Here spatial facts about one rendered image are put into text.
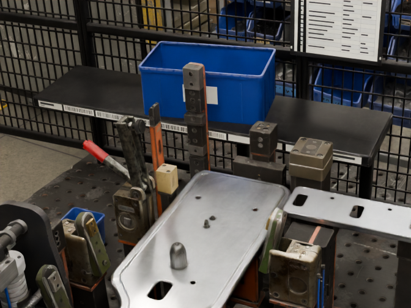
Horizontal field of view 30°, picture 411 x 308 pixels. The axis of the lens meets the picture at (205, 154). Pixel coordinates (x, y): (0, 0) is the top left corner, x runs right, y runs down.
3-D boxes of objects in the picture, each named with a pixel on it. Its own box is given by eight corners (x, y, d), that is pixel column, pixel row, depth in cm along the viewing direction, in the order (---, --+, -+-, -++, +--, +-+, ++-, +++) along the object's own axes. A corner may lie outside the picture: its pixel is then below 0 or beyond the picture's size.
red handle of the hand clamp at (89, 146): (142, 192, 153) (80, 143, 154) (137, 198, 155) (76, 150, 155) (152, 181, 156) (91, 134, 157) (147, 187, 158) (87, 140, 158)
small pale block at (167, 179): (181, 307, 178) (169, 173, 159) (167, 303, 179) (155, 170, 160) (188, 297, 180) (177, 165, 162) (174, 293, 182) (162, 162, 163)
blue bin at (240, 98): (263, 126, 182) (262, 76, 175) (142, 115, 190) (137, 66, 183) (276, 95, 195) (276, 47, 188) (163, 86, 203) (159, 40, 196)
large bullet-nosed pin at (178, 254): (183, 277, 143) (181, 249, 139) (168, 274, 144) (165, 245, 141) (190, 267, 145) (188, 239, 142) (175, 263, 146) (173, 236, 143)
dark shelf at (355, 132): (370, 168, 169) (370, 156, 167) (33, 107, 203) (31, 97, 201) (392, 123, 186) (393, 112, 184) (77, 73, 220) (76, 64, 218)
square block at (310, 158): (319, 289, 180) (323, 158, 162) (287, 281, 184) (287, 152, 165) (329, 269, 187) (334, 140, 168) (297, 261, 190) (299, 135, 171)
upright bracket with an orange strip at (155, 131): (170, 296, 181) (152, 108, 156) (165, 294, 182) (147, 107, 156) (175, 288, 183) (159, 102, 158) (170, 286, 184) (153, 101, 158)
